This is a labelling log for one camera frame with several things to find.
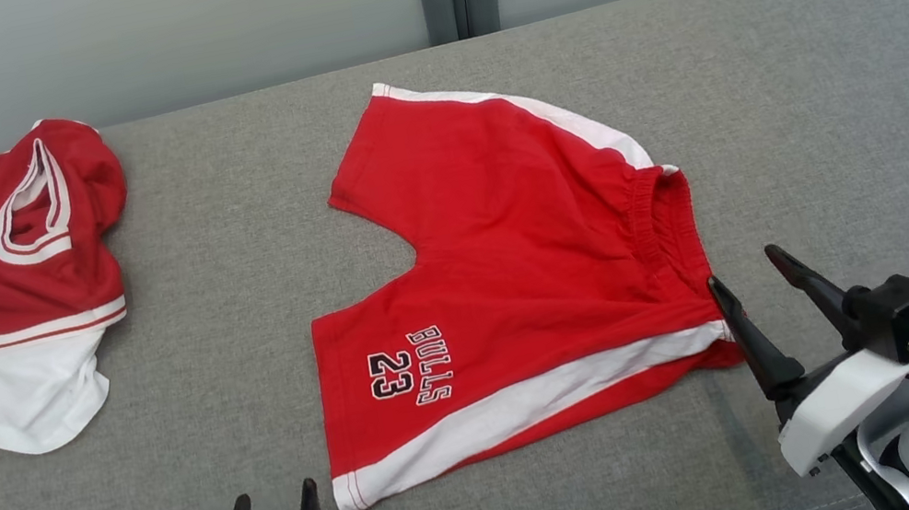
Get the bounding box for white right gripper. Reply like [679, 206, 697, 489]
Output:
[703, 221, 909, 490]

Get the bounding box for red basketball shorts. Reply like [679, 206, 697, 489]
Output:
[264, 29, 760, 510]

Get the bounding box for grey fabric sofa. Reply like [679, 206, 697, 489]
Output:
[0, 0, 909, 510]

